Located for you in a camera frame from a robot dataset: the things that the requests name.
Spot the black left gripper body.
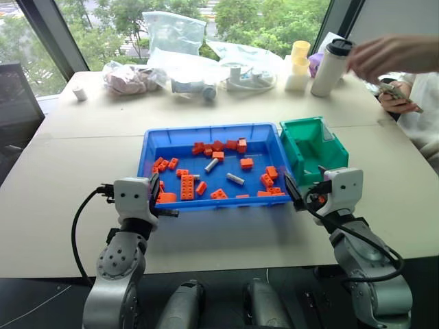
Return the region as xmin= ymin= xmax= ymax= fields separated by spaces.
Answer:
xmin=147 ymin=184 xmax=163 ymax=210

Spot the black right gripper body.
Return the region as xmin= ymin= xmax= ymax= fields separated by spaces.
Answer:
xmin=302 ymin=180 xmax=333 ymax=216

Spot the smartphone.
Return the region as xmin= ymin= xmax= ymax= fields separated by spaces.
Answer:
xmin=378 ymin=82 xmax=425 ymax=114

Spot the green plastic bin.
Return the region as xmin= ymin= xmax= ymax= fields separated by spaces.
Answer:
xmin=278 ymin=116 xmax=350 ymax=186

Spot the person's left hand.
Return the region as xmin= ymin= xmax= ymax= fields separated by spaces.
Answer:
xmin=377 ymin=80 xmax=420 ymax=114

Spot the person's right hand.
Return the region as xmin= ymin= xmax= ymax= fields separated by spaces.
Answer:
xmin=346 ymin=34 xmax=418 ymax=85

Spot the orange 2x4 building brick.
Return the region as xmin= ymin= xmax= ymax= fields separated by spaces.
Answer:
xmin=180 ymin=173 xmax=195 ymax=201

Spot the blue plastic tray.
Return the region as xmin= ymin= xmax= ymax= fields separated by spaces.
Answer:
xmin=137 ymin=123 xmax=296 ymax=212

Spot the grey rounded shape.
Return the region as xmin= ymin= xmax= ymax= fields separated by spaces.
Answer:
xmin=242 ymin=277 xmax=293 ymax=329
xmin=154 ymin=278 xmax=206 ymax=329

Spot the white tumbler with black lid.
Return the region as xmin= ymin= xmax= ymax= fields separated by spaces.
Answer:
xmin=309 ymin=38 xmax=355 ymax=98

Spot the plastic bag with pink items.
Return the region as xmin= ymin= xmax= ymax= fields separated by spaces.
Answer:
xmin=102 ymin=60 xmax=167 ymax=97

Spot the purple plastic object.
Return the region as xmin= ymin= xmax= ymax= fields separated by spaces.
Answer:
xmin=307 ymin=52 xmax=327 ymax=79

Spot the pale yellow plastic cup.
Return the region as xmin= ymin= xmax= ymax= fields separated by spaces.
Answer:
xmin=291 ymin=56 xmax=311 ymax=77
xmin=291 ymin=40 xmax=311 ymax=60

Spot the plastic bag with grey device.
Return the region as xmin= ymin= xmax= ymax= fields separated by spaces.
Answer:
xmin=146 ymin=47 xmax=221 ymax=102

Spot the person's white clothing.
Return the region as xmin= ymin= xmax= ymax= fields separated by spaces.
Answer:
xmin=394 ymin=71 xmax=439 ymax=166

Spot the flat clear plastic bag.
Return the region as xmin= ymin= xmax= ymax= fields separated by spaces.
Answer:
xmin=204 ymin=38 xmax=286 ymax=71

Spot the upright clear plastic bag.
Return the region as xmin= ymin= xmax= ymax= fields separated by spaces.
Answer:
xmin=141 ymin=10 xmax=207 ymax=56

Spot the black office chair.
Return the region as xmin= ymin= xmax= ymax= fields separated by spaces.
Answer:
xmin=0 ymin=61 xmax=46 ymax=188

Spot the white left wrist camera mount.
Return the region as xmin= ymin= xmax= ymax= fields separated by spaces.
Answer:
xmin=113 ymin=176 xmax=160 ymax=228

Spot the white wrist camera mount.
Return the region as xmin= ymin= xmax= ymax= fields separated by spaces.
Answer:
xmin=323 ymin=167 xmax=365 ymax=217
xmin=113 ymin=176 xmax=160 ymax=228

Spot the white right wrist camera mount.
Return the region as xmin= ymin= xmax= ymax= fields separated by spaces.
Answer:
xmin=323 ymin=167 xmax=365 ymax=217

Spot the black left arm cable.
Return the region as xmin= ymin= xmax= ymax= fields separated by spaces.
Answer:
xmin=71 ymin=183 xmax=116 ymax=286

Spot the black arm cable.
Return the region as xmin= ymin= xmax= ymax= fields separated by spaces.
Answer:
xmin=304 ymin=190 xmax=406 ymax=284
xmin=71 ymin=183 xmax=116 ymax=286

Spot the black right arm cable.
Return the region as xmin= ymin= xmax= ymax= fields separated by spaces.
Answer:
xmin=304 ymin=190 xmax=406 ymax=284

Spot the dark window frame post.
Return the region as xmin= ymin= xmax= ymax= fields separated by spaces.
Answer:
xmin=16 ymin=0 xmax=91 ymax=73
xmin=313 ymin=0 xmax=365 ymax=56

